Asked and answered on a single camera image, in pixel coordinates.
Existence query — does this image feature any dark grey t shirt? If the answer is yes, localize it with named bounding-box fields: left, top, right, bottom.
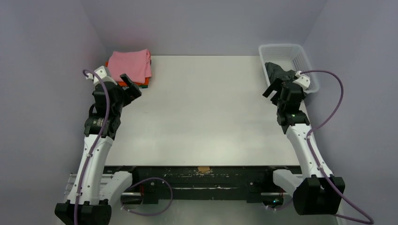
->
left=264, top=62, right=297, bottom=86

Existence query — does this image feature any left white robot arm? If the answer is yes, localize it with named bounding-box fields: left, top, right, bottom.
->
left=54, top=67, right=141, bottom=225

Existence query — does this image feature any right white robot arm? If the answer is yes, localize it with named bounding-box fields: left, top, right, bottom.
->
left=263, top=78, right=345, bottom=215

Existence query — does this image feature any folded pink t shirt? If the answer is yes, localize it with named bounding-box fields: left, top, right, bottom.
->
left=107, top=49, right=152, bottom=84

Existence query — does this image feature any white plastic basket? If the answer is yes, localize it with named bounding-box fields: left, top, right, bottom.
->
left=258, top=44, right=313, bottom=87

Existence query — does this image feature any brown tape piece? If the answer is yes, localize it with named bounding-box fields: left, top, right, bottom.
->
left=198, top=166, right=211, bottom=174

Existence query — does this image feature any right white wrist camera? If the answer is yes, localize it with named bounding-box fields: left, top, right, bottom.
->
left=293, top=71, right=311, bottom=90

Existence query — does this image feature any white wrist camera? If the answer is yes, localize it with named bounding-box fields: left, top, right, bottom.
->
left=293, top=71, right=311, bottom=90
left=83, top=66, right=115, bottom=87

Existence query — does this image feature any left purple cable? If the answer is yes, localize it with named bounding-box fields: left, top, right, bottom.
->
left=73, top=68, right=174, bottom=225

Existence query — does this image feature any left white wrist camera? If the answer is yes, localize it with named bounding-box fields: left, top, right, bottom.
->
left=83, top=66, right=115, bottom=87

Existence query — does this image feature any black mounting base plate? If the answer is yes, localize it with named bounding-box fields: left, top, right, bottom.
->
left=104, top=166, right=286, bottom=206

